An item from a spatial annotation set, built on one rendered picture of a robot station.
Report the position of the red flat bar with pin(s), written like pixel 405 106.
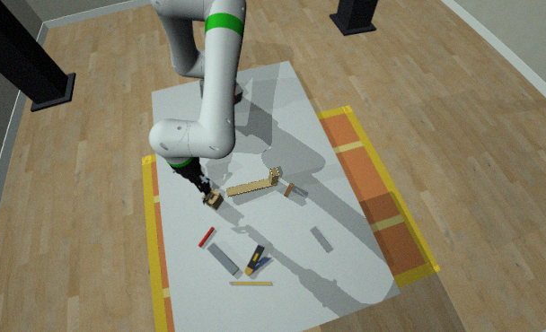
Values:
pixel 205 238

